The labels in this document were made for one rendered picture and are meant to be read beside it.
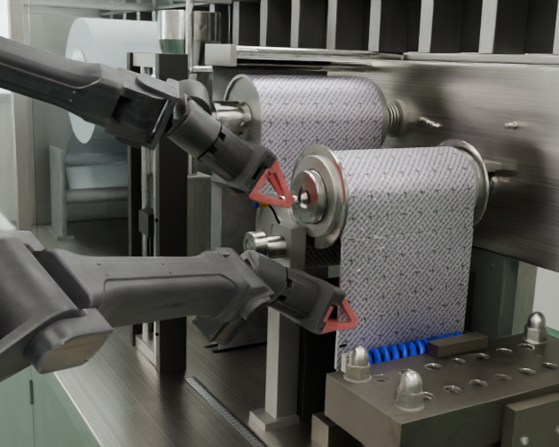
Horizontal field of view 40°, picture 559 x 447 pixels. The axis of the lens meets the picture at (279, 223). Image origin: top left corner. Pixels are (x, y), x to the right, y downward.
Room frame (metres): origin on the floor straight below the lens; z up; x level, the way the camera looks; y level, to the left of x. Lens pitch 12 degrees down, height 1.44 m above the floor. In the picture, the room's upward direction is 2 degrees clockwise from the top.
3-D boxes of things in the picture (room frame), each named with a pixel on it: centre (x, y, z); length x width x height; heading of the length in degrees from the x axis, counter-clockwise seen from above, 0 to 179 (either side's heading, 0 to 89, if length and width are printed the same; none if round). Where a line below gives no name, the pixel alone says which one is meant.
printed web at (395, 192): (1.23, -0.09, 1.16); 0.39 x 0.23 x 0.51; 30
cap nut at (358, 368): (0.94, -0.11, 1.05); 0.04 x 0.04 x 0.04
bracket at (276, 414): (1.07, 0.00, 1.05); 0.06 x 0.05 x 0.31; 120
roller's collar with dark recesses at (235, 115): (1.26, 0.09, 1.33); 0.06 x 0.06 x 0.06; 30
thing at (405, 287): (1.06, -0.19, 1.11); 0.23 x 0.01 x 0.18; 120
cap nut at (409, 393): (0.86, -0.17, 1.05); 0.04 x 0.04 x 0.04
